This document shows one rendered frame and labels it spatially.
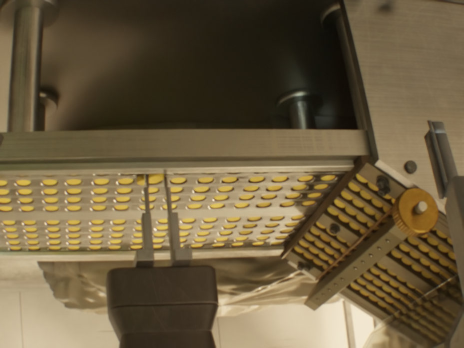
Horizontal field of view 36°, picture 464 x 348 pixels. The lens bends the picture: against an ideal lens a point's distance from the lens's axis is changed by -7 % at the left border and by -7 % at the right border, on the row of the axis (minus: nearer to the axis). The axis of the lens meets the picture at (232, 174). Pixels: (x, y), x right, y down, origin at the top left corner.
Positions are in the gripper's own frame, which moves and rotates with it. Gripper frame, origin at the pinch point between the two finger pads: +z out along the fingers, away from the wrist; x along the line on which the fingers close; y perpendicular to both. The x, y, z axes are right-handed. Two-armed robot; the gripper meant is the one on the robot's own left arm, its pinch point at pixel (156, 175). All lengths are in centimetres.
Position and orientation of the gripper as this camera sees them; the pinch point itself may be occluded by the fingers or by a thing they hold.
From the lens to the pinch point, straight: 52.0
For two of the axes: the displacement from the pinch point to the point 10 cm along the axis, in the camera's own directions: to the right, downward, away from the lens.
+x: 9.7, -0.1, 2.2
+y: -2.0, 4.0, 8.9
